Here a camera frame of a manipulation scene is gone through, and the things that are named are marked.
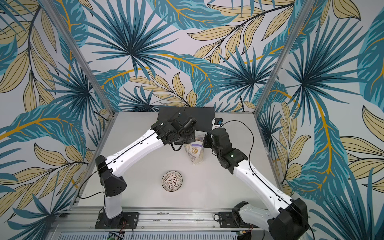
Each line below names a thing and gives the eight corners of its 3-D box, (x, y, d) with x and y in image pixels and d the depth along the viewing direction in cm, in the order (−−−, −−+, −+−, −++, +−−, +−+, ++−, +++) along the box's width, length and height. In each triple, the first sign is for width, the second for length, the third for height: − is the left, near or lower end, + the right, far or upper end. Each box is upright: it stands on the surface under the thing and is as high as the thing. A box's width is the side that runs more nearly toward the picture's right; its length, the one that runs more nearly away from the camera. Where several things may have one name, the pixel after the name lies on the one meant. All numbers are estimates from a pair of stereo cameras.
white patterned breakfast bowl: (161, 191, 83) (160, 189, 80) (163, 173, 90) (162, 170, 86) (182, 191, 83) (181, 189, 80) (183, 173, 90) (182, 170, 86)
